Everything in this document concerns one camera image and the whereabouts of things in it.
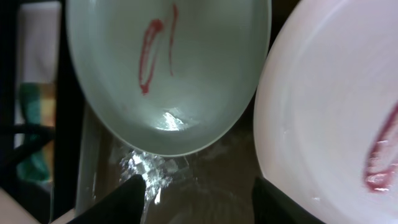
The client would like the green yellow sponge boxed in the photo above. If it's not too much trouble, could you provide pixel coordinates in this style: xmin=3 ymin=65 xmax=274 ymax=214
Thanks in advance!
xmin=16 ymin=82 xmax=57 ymax=183

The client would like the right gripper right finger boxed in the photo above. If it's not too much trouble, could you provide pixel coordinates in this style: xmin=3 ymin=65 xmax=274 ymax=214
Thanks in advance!
xmin=251 ymin=177 xmax=323 ymax=224

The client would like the small black soapy tray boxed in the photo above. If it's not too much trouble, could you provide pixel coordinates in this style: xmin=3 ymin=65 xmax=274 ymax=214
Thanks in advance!
xmin=1 ymin=0 xmax=84 ymax=223

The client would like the light green plate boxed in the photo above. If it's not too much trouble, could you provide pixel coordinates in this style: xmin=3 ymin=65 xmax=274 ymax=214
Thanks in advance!
xmin=65 ymin=0 xmax=272 ymax=157

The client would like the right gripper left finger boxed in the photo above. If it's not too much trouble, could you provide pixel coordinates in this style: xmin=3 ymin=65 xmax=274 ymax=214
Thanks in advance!
xmin=68 ymin=174 xmax=146 ymax=224

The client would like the pink plate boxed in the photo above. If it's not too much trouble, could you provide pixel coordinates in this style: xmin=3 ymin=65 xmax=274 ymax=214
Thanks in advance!
xmin=254 ymin=0 xmax=397 ymax=223

